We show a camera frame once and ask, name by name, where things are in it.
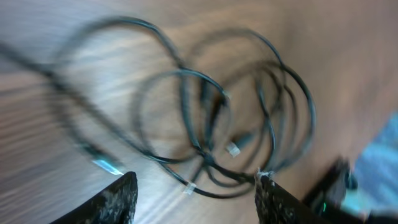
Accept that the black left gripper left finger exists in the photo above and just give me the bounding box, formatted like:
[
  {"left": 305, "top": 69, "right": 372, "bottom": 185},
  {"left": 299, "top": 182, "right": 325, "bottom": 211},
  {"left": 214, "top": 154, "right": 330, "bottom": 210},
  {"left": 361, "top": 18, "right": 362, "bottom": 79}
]
[{"left": 51, "top": 171, "right": 138, "bottom": 224}]

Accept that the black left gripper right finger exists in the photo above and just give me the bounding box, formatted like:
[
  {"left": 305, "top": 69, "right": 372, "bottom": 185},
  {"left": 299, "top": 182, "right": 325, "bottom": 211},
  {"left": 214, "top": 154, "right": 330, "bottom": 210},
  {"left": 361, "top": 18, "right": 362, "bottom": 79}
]
[{"left": 254, "top": 171, "right": 329, "bottom": 224}]

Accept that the black thin usb cable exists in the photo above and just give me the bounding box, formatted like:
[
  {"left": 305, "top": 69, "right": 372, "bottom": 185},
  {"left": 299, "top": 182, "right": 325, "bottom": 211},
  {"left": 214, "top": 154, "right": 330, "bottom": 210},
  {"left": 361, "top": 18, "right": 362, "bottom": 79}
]
[{"left": 130, "top": 27, "right": 317, "bottom": 200}]

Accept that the black thick usb cable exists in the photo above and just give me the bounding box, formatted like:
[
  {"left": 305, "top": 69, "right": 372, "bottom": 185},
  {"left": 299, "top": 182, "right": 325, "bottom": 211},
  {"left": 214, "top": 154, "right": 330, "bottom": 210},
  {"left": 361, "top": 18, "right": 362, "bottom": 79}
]
[{"left": 0, "top": 16, "right": 233, "bottom": 177}]

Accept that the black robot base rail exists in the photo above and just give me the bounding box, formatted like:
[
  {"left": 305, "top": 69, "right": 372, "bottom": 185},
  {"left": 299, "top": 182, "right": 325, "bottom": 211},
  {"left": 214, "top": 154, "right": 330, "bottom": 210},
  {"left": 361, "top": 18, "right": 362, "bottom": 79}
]
[{"left": 302, "top": 157, "right": 397, "bottom": 224}]

